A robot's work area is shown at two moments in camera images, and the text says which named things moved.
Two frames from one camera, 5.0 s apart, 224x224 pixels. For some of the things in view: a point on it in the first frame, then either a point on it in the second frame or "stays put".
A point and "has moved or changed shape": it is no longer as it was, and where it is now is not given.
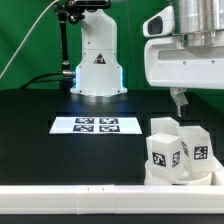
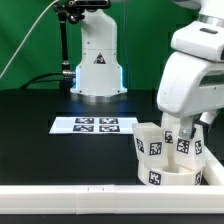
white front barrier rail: [112, 199] stays put
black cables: [43, 80] stays put
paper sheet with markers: [96, 125] stays put
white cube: [197, 149] has moved or changed shape
